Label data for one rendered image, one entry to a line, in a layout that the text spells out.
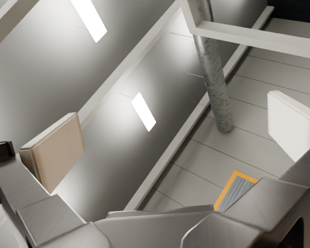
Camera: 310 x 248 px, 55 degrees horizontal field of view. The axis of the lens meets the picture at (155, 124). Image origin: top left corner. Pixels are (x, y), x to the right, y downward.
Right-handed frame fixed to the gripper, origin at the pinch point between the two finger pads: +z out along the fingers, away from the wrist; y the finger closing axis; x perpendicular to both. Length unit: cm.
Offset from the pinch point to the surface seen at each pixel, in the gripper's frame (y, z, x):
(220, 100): 105, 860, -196
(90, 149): -236, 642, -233
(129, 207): -203, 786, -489
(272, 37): 91, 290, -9
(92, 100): -199, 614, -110
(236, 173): 139, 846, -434
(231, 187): 114, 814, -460
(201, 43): 56, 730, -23
